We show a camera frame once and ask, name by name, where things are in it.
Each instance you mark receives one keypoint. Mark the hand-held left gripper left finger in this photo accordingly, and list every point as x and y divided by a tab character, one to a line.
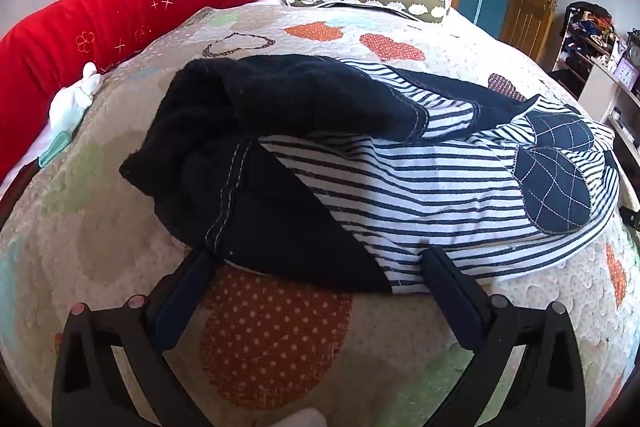
184	289

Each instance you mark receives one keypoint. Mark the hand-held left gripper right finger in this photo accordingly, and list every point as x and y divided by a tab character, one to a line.
452	289

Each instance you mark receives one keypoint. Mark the navy and striped pants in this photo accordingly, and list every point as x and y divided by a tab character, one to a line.
350	177

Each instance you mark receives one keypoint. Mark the patchwork heart quilt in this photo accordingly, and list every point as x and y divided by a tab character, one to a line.
280	347

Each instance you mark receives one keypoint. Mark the cluttered white shelf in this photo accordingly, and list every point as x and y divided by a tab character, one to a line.
600	72

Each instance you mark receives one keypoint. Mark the red bolster pillow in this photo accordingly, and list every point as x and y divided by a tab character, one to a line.
125	22

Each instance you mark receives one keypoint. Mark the purple desk clock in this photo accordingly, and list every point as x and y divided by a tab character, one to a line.
625	71

